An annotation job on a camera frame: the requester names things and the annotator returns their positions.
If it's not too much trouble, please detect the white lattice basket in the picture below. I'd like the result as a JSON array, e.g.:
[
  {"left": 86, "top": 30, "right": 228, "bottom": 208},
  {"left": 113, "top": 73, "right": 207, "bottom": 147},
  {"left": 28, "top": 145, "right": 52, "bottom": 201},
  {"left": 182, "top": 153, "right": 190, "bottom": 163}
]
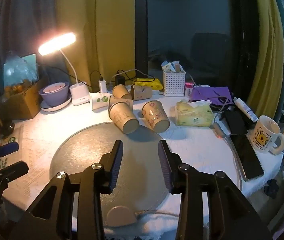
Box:
[{"left": 162, "top": 68, "right": 186, "bottom": 97}]

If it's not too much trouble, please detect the black power cable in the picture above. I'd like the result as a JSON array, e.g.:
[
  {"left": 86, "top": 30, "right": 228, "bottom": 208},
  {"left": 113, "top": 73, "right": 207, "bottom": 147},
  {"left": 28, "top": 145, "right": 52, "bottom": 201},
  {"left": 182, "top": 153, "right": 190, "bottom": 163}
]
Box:
[{"left": 41, "top": 66, "right": 102, "bottom": 87}]

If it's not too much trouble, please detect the cartoon print paper cup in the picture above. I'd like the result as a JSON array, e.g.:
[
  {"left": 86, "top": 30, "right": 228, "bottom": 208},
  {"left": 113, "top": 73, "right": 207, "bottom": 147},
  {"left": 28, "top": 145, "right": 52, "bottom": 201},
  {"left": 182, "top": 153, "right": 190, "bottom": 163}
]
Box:
[{"left": 142, "top": 100, "right": 170, "bottom": 133}]

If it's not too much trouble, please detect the black power adapter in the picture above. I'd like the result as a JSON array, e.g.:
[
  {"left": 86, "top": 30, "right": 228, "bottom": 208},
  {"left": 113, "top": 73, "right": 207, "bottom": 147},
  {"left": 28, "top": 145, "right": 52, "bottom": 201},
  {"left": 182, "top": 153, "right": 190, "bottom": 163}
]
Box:
[{"left": 114, "top": 75, "right": 126, "bottom": 87}]

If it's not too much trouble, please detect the purple cloth pouch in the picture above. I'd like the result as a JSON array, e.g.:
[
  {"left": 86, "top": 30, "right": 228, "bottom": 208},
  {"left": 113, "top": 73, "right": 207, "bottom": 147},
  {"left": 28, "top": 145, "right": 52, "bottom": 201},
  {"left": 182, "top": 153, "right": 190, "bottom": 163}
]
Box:
[{"left": 189, "top": 86, "right": 234, "bottom": 106}]

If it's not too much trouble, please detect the yellow tissue pack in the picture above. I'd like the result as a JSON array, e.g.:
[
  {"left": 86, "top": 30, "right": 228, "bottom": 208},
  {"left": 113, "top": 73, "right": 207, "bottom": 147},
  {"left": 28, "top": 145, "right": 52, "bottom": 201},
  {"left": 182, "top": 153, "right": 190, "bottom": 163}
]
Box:
[{"left": 175, "top": 100, "right": 214, "bottom": 127}]

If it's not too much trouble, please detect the white tube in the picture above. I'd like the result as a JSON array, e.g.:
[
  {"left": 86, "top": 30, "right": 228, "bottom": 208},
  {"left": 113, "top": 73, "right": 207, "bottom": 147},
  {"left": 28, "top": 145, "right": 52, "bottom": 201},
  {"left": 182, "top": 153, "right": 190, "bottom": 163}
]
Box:
[{"left": 233, "top": 97, "right": 259, "bottom": 122}]

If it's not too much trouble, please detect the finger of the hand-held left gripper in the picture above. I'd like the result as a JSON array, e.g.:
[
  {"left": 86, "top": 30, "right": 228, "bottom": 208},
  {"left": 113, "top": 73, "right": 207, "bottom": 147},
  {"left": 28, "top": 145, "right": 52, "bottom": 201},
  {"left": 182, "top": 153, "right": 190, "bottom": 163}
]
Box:
[
  {"left": 0, "top": 141, "right": 20, "bottom": 167},
  {"left": 0, "top": 161, "right": 29, "bottom": 188}
]

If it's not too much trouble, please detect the yellow curtain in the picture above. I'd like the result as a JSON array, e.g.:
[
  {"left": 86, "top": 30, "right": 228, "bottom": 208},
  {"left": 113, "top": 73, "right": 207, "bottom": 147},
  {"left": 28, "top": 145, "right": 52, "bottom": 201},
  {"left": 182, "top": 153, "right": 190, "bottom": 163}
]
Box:
[
  {"left": 247, "top": 0, "right": 284, "bottom": 120},
  {"left": 54, "top": 0, "right": 136, "bottom": 85}
]

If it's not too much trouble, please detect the pink small box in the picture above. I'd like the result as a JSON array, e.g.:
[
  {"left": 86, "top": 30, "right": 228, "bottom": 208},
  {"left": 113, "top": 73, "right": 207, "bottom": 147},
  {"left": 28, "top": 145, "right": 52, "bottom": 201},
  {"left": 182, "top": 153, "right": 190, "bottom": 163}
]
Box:
[{"left": 184, "top": 82, "right": 195, "bottom": 97}]

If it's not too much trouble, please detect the yellow snack packet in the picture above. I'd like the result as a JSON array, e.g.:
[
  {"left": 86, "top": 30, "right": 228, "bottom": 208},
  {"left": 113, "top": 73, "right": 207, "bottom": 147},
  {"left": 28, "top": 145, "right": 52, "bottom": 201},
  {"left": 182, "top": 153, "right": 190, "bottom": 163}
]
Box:
[{"left": 134, "top": 78, "right": 164, "bottom": 91}]

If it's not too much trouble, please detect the black smartphone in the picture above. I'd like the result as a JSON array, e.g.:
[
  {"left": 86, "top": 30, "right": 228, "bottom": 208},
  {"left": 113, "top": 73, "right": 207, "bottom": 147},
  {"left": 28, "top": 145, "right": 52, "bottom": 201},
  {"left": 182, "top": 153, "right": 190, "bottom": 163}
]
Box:
[{"left": 229, "top": 133, "right": 265, "bottom": 182}]

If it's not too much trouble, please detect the round grey mat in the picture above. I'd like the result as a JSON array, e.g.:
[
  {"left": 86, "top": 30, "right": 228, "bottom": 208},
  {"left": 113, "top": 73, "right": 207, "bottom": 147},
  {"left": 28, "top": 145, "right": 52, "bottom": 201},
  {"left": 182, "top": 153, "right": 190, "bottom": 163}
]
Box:
[{"left": 49, "top": 122, "right": 243, "bottom": 228}]

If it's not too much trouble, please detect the small white green box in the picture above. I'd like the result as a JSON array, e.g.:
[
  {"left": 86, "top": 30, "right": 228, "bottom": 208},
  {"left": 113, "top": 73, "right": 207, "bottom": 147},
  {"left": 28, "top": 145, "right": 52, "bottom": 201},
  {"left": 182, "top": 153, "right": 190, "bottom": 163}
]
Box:
[{"left": 89, "top": 92, "right": 113, "bottom": 111}]

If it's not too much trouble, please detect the brown cardboard box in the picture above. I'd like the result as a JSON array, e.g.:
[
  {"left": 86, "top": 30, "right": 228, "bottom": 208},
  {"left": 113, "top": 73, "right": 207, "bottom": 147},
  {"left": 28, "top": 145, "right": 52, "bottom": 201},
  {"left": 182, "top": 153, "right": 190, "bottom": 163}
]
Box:
[{"left": 0, "top": 79, "right": 49, "bottom": 120}]

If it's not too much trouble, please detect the white desk lamp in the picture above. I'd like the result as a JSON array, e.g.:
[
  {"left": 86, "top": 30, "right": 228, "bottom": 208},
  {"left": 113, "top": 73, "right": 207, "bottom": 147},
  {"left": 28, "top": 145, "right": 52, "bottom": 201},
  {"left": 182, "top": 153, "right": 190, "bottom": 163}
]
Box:
[{"left": 38, "top": 32, "right": 90, "bottom": 106}]

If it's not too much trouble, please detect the grey pen with red light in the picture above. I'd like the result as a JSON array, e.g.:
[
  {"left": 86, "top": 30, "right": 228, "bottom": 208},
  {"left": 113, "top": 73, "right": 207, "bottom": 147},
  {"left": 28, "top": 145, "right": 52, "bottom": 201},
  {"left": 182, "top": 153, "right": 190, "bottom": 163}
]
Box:
[{"left": 213, "top": 121, "right": 226, "bottom": 139}]

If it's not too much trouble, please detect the white bear print mug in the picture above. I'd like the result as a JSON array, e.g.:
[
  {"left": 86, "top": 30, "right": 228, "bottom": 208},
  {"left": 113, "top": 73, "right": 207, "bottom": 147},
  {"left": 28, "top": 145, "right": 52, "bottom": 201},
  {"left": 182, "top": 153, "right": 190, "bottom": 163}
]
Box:
[{"left": 253, "top": 115, "right": 284, "bottom": 155}]

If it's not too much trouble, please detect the purple bowl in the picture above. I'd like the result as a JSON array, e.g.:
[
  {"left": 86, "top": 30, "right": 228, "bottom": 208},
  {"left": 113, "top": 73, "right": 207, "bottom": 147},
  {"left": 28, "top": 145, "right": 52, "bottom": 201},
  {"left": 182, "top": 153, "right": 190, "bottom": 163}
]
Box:
[{"left": 39, "top": 81, "right": 70, "bottom": 107}]

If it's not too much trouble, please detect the white plate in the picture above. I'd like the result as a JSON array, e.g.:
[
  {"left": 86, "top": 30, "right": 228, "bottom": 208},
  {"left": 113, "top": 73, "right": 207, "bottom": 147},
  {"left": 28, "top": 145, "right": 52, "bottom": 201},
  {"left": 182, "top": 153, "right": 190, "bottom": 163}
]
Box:
[{"left": 40, "top": 96, "right": 72, "bottom": 112}]

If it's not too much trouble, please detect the round beige mat controller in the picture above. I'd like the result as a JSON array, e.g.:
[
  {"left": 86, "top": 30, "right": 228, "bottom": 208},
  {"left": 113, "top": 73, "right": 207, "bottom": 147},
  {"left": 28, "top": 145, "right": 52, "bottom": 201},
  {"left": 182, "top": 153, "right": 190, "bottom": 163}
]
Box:
[{"left": 106, "top": 205, "right": 138, "bottom": 228}]

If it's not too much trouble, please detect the white power adapter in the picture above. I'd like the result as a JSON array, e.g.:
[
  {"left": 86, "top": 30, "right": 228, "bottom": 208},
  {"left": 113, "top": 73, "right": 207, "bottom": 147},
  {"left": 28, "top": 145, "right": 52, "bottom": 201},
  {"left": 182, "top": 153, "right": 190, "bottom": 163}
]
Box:
[{"left": 98, "top": 79, "right": 108, "bottom": 93}]

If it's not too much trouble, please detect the brown kraft paper cup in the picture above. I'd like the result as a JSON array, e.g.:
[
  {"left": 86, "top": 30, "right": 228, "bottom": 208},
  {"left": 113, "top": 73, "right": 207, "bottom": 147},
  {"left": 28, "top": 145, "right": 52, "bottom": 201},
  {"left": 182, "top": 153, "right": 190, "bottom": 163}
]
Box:
[
  {"left": 130, "top": 84, "right": 153, "bottom": 101},
  {"left": 109, "top": 96, "right": 134, "bottom": 108},
  {"left": 108, "top": 102, "right": 140, "bottom": 134},
  {"left": 112, "top": 84, "right": 132, "bottom": 100}
]

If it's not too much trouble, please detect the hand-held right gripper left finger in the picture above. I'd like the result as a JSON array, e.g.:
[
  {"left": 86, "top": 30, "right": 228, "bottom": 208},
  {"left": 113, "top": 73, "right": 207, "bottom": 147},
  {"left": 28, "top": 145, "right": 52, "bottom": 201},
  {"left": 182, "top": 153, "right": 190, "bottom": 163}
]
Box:
[{"left": 9, "top": 140, "right": 124, "bottom": 240}]

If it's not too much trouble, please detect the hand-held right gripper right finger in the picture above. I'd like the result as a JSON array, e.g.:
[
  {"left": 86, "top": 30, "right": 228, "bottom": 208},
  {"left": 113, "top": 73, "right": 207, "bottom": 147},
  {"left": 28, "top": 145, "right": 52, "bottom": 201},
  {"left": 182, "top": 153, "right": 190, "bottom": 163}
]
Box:
[{"left": 158, "top": 139, "right": 274, "bottom": 240}]

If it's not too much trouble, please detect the black folded case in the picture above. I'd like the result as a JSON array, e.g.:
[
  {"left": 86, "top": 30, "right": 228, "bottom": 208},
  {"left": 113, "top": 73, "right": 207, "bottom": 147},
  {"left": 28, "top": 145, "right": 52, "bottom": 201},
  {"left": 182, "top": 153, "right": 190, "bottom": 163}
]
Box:
[{"left": 223, "top": 110, "right": 249, "bottom": 135}]

